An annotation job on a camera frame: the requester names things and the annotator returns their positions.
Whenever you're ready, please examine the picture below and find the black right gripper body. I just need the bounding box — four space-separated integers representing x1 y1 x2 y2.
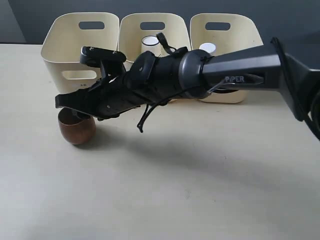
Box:
79 73 160 121

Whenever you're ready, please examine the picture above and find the brown wooden cup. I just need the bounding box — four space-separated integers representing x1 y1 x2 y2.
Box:
58 108 96 145

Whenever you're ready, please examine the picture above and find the white paper cup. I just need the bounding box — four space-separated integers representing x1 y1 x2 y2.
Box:
141 35 161 57

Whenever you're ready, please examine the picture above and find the clear bottle white cap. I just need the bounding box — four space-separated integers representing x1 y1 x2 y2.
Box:
199 42 217 56

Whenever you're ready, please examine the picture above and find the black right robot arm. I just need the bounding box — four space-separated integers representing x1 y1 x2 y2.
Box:
55 38 320 121

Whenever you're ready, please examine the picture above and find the left cream plastic bin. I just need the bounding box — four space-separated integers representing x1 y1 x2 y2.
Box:
40 12 120 94

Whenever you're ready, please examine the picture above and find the cream plastic bin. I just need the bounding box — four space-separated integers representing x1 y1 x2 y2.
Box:
188 12 266 104
40 12 120 94
117 12 191 71

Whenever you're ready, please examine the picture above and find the middle cream plastic bin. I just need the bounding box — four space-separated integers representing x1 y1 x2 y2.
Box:
117 12 191 71

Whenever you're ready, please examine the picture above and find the right cream plastic bin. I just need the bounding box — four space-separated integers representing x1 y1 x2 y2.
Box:
188 12 266 104

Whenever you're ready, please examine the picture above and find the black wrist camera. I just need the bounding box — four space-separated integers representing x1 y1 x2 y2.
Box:
80 46 126 78

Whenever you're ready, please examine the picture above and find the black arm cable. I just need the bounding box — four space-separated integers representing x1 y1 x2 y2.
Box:
136 32 320 141

